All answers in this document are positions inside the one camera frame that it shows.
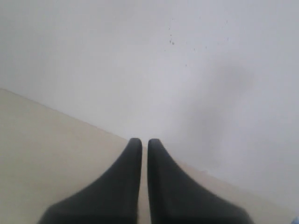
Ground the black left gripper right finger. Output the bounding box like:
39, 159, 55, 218
147, 139, 253, 224

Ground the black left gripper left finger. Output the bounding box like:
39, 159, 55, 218
39, 138, 142, 224

